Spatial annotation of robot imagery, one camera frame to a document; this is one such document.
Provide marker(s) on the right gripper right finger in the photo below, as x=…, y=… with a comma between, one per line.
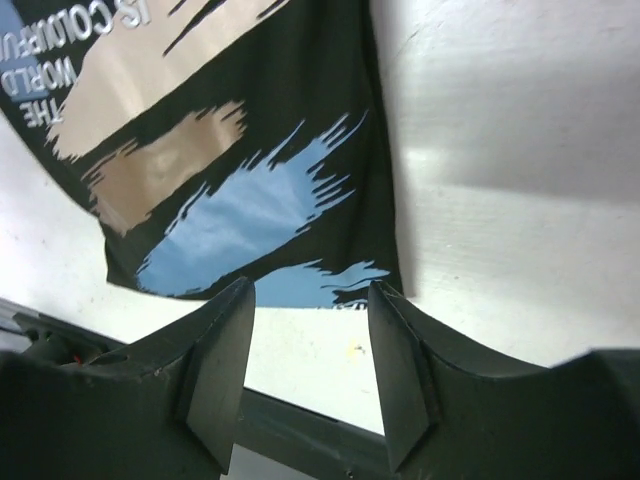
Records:
x=453, y=408

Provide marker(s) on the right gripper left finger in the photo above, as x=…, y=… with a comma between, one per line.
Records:
x=77, y=405

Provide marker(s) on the black graphic t shirt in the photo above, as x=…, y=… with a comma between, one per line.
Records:
x=213, y=140

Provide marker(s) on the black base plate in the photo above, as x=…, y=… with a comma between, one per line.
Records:
x=276, y=439

